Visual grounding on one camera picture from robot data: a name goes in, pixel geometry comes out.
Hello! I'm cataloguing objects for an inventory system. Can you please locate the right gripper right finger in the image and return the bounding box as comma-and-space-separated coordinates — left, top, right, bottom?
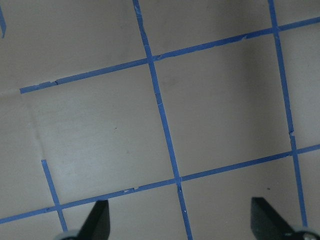
250, 197, 299, 240

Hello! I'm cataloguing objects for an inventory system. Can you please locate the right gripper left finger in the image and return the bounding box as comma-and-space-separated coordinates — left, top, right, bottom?
76, 200, 111, 240

